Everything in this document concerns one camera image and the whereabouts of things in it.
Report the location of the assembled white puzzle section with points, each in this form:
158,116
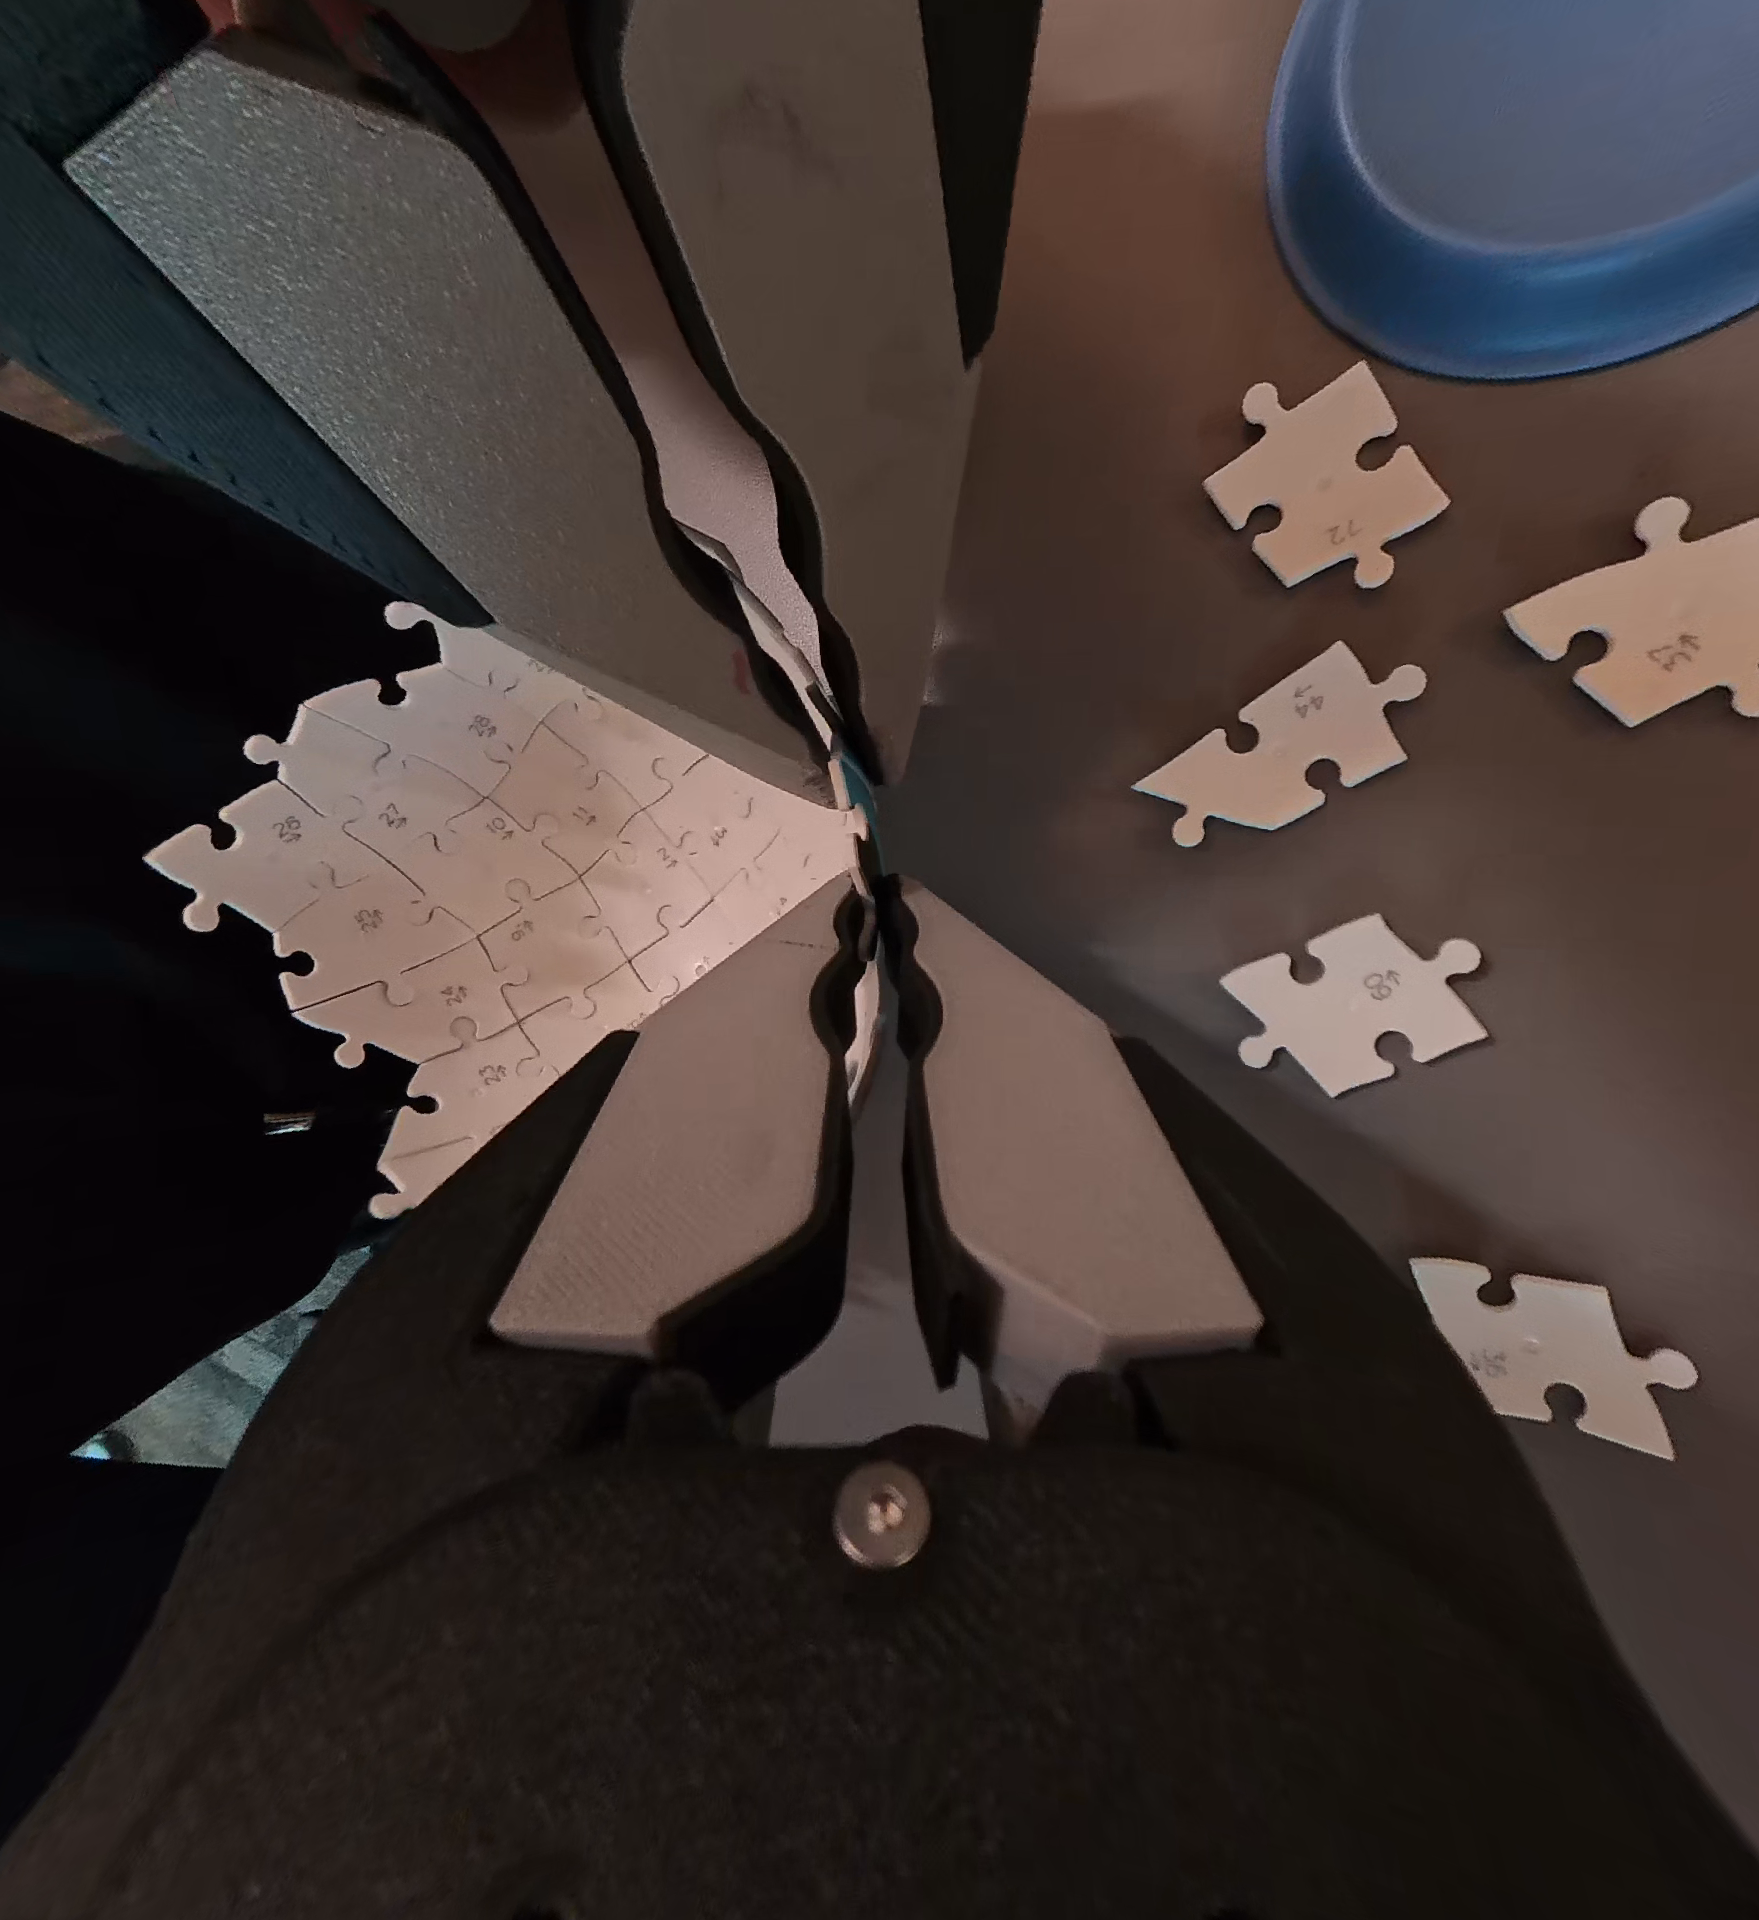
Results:
519,869

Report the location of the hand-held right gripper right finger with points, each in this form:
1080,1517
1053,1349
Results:
1076,1183

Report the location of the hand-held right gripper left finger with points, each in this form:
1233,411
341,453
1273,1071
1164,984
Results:
670,1183

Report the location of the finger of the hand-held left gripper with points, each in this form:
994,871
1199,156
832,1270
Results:
370,344
836,300

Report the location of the blue plastic dish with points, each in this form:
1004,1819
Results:
1541,181

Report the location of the single white puzzle piece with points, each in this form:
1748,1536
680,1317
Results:
1556,1349
1283,743
1329,480
1690,630
1360,1003
730,463

